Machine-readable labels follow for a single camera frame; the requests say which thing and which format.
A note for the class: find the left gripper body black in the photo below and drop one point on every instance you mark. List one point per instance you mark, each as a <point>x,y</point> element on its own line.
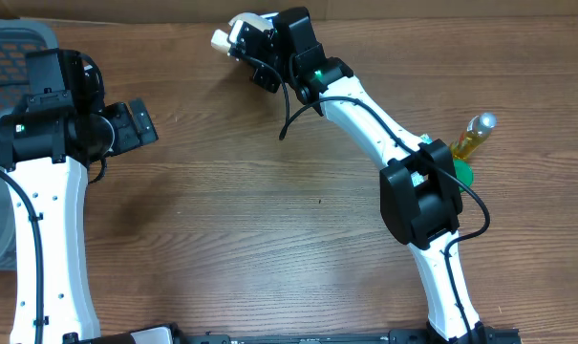
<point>142,120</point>

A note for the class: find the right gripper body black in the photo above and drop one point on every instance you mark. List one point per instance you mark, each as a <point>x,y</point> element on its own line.
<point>280,63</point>

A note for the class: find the small teal white box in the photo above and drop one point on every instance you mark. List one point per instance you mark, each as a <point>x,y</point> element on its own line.
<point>426,139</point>

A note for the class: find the yellow dish soap bottle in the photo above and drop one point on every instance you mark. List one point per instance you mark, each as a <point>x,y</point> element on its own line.
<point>477,132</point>

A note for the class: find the green lid jar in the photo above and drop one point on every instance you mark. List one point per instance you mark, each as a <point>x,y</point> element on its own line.
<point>464,172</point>

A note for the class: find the brown snack packet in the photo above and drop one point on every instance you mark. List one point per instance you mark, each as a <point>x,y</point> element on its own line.
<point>243,26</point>

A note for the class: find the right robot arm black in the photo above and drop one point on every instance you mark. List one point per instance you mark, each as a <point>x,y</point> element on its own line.
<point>420,194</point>

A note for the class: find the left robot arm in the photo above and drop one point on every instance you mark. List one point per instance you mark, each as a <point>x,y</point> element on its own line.
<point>47,144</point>

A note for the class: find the grey plastic shopping basket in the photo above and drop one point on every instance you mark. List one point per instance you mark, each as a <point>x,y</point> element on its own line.
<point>17,38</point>

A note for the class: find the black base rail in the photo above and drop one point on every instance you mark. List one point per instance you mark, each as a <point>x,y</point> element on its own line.
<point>293,339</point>

